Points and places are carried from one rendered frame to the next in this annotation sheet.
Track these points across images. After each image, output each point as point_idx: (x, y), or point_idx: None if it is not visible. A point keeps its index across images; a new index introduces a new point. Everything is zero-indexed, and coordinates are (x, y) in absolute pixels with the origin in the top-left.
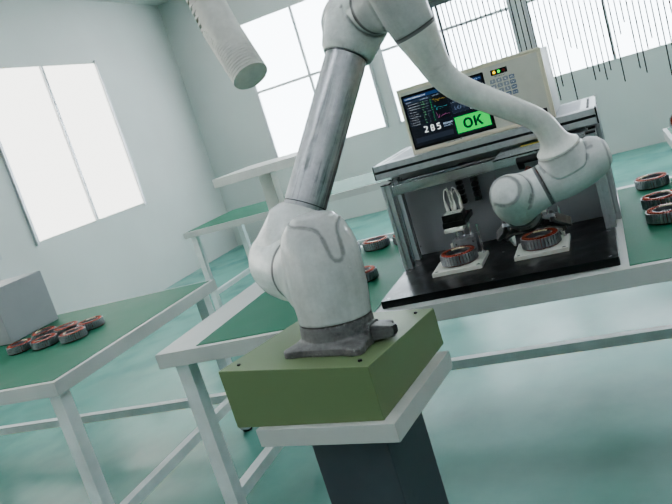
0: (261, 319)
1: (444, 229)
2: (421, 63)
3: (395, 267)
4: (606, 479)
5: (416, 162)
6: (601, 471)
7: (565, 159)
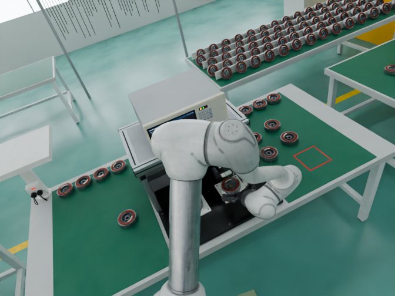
0: (85, 279)
1: (164, 178)
2: (247, 178)
3: (140, 203)
4: (243, 249)
5: (160, 162)
6: (238, 245)
7: (291, 187)
